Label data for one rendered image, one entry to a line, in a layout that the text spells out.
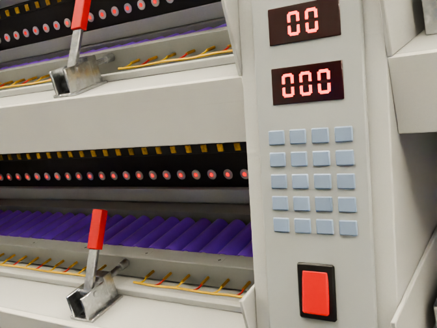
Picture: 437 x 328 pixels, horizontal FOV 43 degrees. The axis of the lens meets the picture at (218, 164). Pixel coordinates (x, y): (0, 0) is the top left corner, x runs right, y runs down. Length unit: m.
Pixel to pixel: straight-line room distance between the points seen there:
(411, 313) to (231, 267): 0.17
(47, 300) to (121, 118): 0.21
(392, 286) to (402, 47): 0.14
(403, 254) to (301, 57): 0.13
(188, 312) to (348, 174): 0.20
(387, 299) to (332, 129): 0.10
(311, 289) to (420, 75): 0.14
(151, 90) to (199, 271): 0.17
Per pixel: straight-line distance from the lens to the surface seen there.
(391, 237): 0.33
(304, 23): 0.34
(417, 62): 0.32
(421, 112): 0.33
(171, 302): 0.49
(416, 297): 0.36
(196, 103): 0.39
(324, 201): 0.34
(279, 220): 0.35
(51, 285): 0.60
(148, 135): 0.43
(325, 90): 0.33
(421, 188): 0.38
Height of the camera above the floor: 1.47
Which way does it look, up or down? 3 degrees down
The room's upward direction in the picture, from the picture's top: 4 degrees counter-clockwise
